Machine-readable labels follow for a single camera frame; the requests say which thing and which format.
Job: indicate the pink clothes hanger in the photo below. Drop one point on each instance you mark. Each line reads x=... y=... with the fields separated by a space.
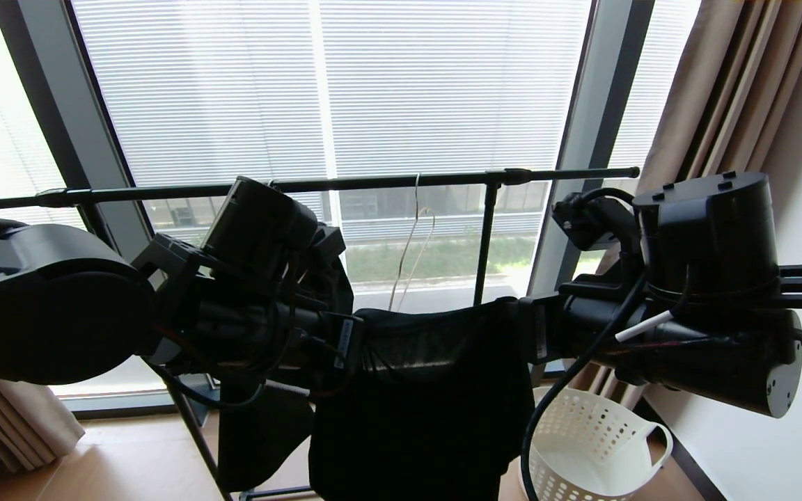
x=418 y=202

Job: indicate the beige curtain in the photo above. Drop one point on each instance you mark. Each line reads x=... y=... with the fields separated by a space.
x=18 y=424
x=735 y=83

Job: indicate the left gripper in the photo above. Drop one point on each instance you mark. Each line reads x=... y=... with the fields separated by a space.
x=317 y=348

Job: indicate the black shorts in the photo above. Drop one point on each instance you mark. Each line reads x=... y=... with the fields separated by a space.
x=262 y=431

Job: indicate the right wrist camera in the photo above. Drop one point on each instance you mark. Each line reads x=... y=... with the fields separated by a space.
x=589 y=223

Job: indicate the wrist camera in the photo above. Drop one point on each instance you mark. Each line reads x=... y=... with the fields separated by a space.
x=328 y=247
x=589 y=223

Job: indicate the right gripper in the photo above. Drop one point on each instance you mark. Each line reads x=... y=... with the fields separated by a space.
x=575 y=320

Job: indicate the black clothes rack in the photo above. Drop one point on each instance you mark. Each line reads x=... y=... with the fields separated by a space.
x=387 y=182

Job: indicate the white laundry basket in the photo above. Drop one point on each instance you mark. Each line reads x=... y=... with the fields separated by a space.
x=582 y=459

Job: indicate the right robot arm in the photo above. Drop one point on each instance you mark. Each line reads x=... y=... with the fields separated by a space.
x=714 y=278

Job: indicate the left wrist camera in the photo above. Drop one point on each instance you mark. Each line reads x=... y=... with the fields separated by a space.
x=328 y=247

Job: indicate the black garment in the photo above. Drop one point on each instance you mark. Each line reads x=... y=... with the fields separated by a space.
x=429 y=417

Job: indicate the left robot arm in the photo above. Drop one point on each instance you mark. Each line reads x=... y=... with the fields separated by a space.
x=46 y=306

